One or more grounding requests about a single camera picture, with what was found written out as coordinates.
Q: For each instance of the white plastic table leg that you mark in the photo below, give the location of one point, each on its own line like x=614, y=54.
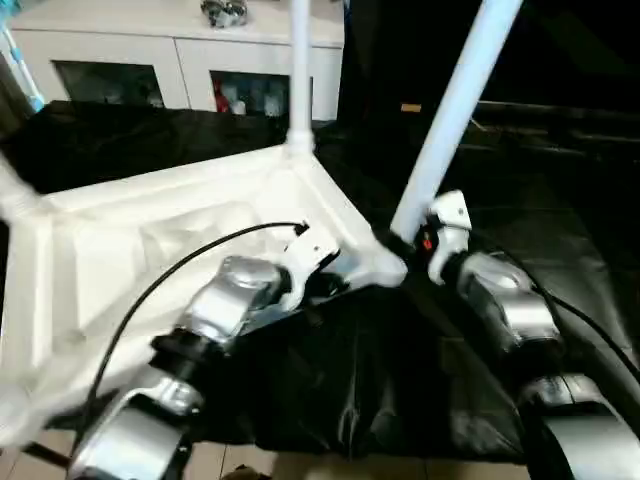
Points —
x=16, y=195
x=300, y=70
x=450, y=120

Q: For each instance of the white plastic table top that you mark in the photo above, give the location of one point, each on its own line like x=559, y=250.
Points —
x=120, y=240

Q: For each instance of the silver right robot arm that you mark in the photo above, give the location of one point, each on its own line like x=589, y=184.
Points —
x=510, y=320

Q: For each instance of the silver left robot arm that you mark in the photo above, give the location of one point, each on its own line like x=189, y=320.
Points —
x=220, y=310

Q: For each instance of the black mat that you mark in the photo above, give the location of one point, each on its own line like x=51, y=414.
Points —
x=350, y=380

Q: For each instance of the small yellow tag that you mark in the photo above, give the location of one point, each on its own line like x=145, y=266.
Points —
x=411, y=107

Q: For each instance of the grey robot foot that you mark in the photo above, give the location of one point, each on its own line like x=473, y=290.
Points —
x=245, y=473

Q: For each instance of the small red bottle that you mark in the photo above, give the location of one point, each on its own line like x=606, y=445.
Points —
x=220, y=98

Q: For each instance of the grey object on cabinet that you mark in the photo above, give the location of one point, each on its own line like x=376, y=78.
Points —
x=224, y=11

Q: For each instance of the white cabinet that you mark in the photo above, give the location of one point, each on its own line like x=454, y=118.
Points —
x=150, y=45

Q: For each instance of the light blue plastic pack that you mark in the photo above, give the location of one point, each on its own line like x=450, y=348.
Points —
x=20, y=65

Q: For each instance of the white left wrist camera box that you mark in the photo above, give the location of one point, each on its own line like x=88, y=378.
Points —
x=308, y=258

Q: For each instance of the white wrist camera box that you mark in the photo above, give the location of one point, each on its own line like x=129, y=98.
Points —
x=308, y=258
x=450, y=225

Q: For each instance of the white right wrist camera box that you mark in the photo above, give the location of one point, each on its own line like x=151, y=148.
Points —
x=450, y=225

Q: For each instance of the black folding table frame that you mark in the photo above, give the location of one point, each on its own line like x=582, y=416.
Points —
x=40, y=455

